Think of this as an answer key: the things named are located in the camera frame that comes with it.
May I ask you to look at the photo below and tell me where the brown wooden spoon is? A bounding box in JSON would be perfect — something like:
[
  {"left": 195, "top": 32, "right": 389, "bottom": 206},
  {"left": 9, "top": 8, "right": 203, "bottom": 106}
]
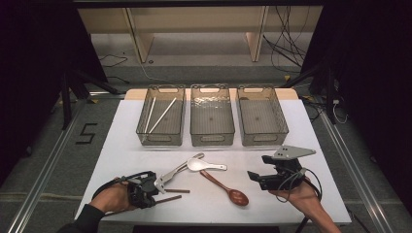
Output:
[{"left": 199, "top": 170, "right": 250, "bottom": 208}]

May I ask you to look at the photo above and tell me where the thin black floor cable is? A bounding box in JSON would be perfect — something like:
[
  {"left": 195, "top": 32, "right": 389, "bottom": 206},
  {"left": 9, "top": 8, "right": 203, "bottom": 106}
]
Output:
[{"left": 97, "top": 52, "right": 129, "bottom": 69}]

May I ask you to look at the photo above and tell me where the white table cover board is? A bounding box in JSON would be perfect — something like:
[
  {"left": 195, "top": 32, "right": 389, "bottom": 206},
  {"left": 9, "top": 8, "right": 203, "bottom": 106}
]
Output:
[{"left": 74, "top": 98, "right": 353, "bottom": 226}]

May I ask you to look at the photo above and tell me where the white power adapter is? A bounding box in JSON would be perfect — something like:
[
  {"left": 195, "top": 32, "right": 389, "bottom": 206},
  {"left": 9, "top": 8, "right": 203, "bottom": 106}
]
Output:
[{"left": 330, "top": 97, "right": 350, "bottom": 125}]

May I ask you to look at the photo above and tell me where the black metal stand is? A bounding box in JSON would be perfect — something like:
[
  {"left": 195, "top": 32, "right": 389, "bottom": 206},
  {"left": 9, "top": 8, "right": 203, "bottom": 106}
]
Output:
[
  {"left": 281, "top": 57, "right": 339, "bottom": 125},
  {"left": 59, "top": 69, "right": 121, "bottom": 130}
]

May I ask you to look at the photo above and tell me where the white floor cable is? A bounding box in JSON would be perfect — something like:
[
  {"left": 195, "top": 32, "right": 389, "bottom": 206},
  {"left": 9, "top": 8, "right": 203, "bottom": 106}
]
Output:
[{"left": 139, "top": 61, "right": 171, "bottom": 84}]

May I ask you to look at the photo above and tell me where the metal knife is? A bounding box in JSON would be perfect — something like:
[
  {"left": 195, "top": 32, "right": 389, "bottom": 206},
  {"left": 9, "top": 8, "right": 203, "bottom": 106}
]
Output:
[{"left": 164, "top": 161, "right": 192, "bottom": 186}]

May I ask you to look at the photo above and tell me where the black overhead bar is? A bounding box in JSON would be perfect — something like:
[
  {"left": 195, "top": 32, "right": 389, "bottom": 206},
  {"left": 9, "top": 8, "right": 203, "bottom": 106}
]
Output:
[{"left": 71, "top": 0, "right": 326, "bottom": 9}]

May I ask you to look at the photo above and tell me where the black curtain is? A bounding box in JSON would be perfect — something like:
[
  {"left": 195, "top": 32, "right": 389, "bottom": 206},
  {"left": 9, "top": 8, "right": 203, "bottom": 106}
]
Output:
[
  {"left": 300, "top": 0, "right": 412, "bottom": 212},
  {"left": 0, "top": 0, "right": 109, "bottom": 187}
]

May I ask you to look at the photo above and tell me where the right hand-held gripper cable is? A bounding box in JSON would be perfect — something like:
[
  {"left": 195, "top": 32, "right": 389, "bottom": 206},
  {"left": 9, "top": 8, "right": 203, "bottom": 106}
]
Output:
[{"left": 274, "top": 166, "right": 324, "bottom": 233}]

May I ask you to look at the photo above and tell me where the wooden shelf unit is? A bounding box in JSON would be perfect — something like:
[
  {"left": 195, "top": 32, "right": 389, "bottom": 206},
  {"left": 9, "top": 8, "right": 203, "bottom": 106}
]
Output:
[{"left": 77, "top": 5, "right": 325, "bottom": 64}]

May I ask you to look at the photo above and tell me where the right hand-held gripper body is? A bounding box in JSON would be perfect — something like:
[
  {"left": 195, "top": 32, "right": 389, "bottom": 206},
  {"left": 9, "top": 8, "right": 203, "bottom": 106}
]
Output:
[{"left": 261, "top": 145, "right": 318, "bottom": 192}]

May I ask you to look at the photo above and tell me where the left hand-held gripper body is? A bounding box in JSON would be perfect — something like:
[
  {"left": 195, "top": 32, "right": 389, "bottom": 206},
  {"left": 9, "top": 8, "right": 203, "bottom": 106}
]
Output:
[{"left": 126, "top": 170, "right": 170, "bottom": 210}]

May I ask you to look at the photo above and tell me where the white chopstick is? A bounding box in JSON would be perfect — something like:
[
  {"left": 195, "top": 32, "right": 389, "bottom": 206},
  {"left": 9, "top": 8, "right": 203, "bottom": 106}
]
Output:
[
  {"left": 148, "top": 96, "right": 178, "bottom": 135},
  {"left": 144, "top": 96, "right": 157, "bottom": 134}
]

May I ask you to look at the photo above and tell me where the hand-held gripper cable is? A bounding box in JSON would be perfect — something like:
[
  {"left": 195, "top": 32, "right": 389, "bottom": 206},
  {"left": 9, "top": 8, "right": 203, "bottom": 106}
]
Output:
[
  {"left": 274, "top": 166, "right": 324, "bottom": 233},
  {"left": 91, "top": 170, "right": 155, "bottom": 200}
]

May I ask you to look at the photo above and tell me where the smoky clear plastic bin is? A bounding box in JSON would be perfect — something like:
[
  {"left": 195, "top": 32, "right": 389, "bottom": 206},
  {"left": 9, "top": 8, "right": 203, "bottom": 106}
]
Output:
[
  {"left": 135, "top": 83, "right": 187, "bottom": 148},
  {"left": 189, "top": 83, "right": 236, "bottom": 148},
  {"left": 236, "top": 83, "right": 290, "bottom": 148}
]

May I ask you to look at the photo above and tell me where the left hand-held gripper cable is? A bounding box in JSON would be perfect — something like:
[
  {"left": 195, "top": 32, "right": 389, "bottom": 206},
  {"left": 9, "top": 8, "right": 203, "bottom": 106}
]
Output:
[{"left": 91, "top": 170, "right": 155, "bottom": 200}]

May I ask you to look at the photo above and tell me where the short aluminium floor rail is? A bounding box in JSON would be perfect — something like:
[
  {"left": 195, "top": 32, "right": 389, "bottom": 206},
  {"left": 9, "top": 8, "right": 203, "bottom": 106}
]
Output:
[{"left": 87, "top": 91, "right": 127, "bottom": 100}]

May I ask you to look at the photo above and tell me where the black floor cable bundle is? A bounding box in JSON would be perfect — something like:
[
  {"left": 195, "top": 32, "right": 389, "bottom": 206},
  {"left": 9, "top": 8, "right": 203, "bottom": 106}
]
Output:
[{"left": 261, "top": 5, "right": 314, "bottom": 75}]

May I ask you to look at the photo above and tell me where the person's right hand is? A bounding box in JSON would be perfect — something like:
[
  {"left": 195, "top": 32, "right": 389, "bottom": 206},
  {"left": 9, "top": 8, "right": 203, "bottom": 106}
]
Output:
[{"left": 268, "top": 176, "right": 320, "bottom": 215}]

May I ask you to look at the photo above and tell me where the person's left hand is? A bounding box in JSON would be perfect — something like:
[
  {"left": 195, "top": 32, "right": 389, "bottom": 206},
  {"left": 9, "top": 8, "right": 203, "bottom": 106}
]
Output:
[{"left": 89, "top": 177, "right": 137, "bottom": 214}]

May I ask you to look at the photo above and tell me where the white ceramic spoon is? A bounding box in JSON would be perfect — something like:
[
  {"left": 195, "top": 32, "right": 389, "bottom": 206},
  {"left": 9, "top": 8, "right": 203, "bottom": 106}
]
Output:
[{"left": 187, "top": 157, "right": 228, "bottom": 173}]

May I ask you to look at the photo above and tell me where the metal fork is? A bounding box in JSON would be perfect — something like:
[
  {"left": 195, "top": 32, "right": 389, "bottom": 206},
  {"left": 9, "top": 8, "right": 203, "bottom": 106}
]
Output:
[{"left": 166, "top": 152, "right": 206, "bottom": 181}]

